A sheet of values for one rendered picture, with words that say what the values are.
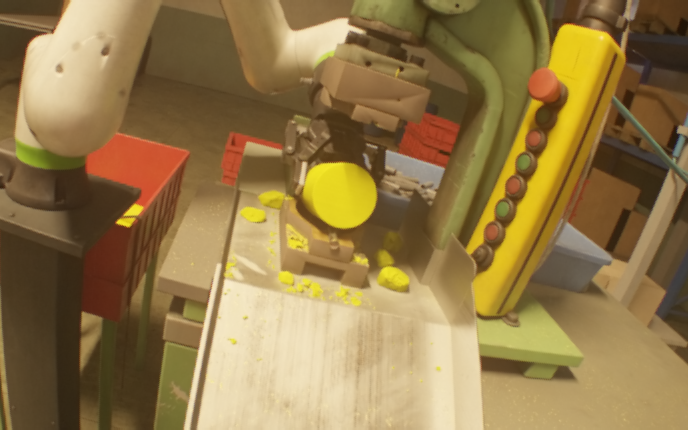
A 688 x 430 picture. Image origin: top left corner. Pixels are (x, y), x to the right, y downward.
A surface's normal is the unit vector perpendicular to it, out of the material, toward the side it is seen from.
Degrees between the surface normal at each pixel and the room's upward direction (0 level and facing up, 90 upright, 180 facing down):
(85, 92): 81
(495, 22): 90
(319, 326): 30
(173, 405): 90
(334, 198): 74
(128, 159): 90
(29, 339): 90
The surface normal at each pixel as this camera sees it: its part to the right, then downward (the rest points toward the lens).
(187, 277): 0.29, -0.90
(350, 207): 0.17, 0.09
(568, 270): 0.04, 0.50
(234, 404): 0.30, -0.60
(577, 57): -0.81, -0.17
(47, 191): 0.55, 0.02
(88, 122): 0.62, 0.48
